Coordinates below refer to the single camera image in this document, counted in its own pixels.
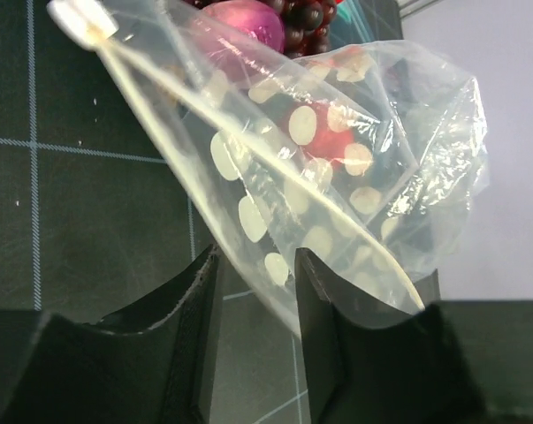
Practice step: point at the clear dotted zip bag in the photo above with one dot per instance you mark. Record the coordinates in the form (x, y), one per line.
(231, 117)

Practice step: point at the blue plastic basket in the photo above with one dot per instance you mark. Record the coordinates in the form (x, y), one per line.
(350, 25)

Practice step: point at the purple onion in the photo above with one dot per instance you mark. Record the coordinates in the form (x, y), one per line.
(253, 18)

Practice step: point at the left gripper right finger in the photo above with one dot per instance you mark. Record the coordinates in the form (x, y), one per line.
(366, 362)

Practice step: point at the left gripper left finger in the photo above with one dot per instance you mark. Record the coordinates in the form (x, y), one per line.
(152, 361)

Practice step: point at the red apple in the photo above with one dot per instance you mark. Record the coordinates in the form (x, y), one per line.
(328, 144)

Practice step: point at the dark red grape bunch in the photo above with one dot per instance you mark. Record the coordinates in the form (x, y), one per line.
(307, 24)

